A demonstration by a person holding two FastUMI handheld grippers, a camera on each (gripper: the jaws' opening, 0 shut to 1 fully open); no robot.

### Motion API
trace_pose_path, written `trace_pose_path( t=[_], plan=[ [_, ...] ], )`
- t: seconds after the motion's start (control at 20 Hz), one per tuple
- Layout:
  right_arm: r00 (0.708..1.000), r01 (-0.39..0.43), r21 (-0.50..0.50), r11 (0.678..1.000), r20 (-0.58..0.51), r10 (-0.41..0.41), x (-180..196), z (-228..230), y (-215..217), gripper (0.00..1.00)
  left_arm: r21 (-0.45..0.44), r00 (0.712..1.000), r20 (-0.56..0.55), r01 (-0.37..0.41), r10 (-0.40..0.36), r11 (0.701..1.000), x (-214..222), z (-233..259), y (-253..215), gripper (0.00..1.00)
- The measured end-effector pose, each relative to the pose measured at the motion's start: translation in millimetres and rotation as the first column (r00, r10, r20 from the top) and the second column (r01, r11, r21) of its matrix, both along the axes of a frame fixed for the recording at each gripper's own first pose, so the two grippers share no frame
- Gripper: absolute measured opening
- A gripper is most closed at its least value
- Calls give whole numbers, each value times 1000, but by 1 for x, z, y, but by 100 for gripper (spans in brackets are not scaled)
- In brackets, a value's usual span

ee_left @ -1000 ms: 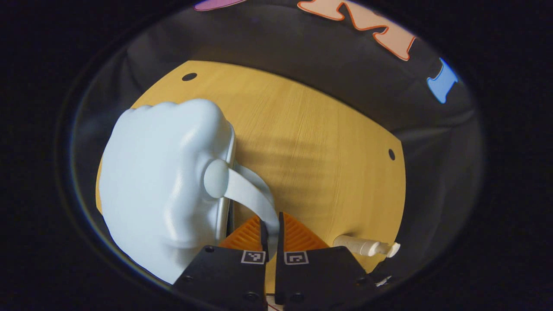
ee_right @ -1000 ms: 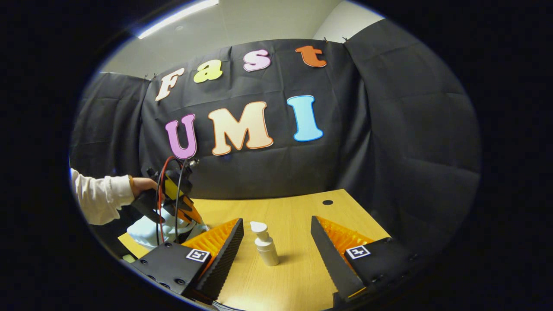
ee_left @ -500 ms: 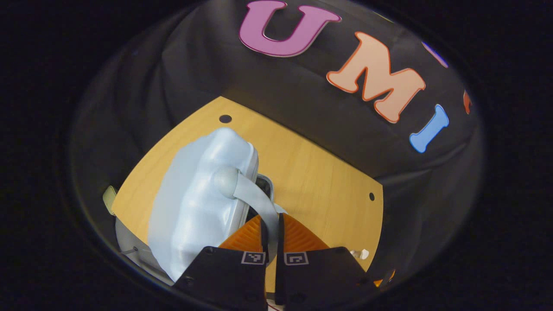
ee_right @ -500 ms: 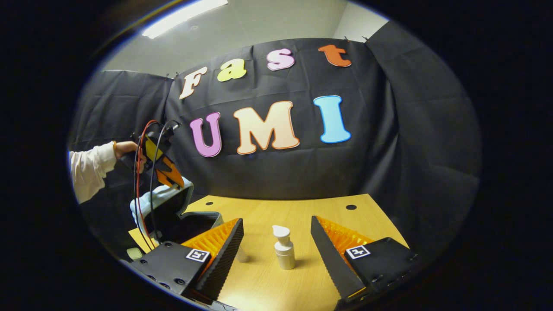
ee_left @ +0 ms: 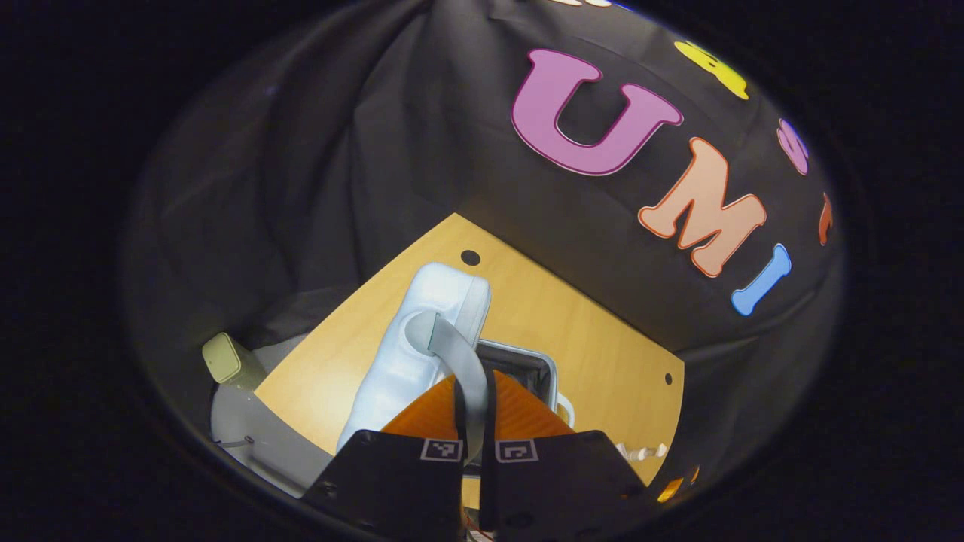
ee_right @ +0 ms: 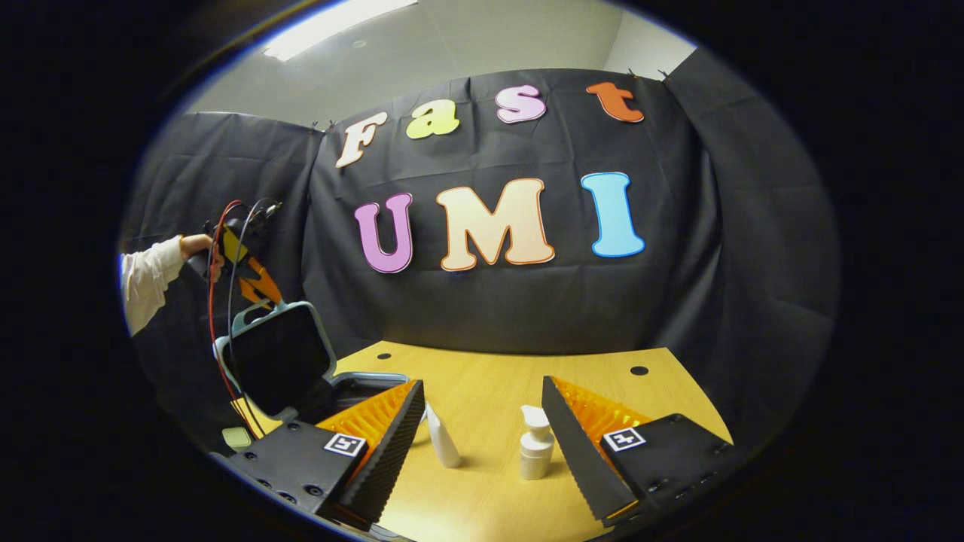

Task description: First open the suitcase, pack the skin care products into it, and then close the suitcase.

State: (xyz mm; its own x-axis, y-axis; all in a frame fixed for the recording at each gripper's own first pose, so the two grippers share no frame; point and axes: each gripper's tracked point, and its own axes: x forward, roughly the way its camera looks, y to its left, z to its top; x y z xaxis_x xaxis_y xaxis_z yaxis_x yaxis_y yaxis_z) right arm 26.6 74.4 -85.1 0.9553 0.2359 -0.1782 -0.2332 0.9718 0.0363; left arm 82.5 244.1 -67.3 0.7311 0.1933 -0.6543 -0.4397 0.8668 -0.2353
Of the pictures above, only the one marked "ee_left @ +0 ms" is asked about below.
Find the black backdrop cloth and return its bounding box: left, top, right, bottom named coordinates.
left=124, top=0, right=844, bottom=483

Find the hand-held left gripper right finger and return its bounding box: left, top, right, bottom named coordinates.
left=480, top=367, right=650, bottom=542

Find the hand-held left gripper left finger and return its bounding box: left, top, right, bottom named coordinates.
left=301, top=374, right=465, bottom=542

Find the white suitcase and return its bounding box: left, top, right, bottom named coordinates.
left=337, top=262, right=577, bottom=483

